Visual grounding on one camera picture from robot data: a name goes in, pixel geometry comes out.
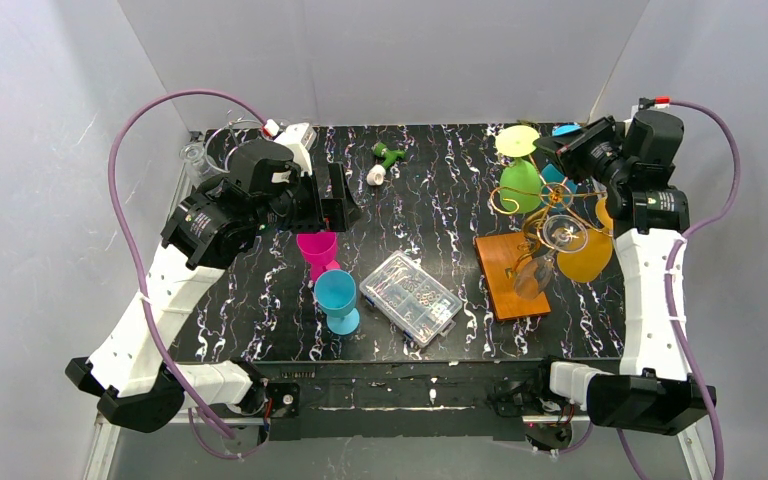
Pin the clear wine glass on gold rack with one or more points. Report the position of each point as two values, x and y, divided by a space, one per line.
546 237

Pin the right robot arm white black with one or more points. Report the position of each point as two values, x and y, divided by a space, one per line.
656 389

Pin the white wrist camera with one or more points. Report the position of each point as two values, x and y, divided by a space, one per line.
298 137
654 103

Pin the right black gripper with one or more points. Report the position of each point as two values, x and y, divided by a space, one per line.
582 154

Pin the green white toy drill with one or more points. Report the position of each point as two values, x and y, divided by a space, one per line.
386 157

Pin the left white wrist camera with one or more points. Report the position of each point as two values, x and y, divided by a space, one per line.
298 137

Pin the clear plastic screw box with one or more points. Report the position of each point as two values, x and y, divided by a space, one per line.
411 299

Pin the orange plastic wine glass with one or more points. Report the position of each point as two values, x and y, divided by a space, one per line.
594 254

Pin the blue plastic wine glass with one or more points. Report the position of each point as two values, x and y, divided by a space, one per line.
335 292

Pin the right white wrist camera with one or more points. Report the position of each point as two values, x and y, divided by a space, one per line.
654 103

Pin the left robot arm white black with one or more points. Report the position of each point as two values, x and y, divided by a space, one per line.
267 186

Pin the magenta plastic wine glass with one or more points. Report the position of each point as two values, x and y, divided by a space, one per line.
319 250

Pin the silver wire wine glass rack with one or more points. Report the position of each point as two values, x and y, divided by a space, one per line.
237 129

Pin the clear glass left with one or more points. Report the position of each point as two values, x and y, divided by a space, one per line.
198 164

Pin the teal plastic wine glass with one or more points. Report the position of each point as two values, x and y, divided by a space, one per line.
549 172

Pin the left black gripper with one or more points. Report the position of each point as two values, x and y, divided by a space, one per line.
317 203

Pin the gold wire wine glass rack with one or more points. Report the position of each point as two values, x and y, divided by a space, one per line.
497 253

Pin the green plastic wine glass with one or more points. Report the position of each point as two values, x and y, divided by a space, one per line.
520 183

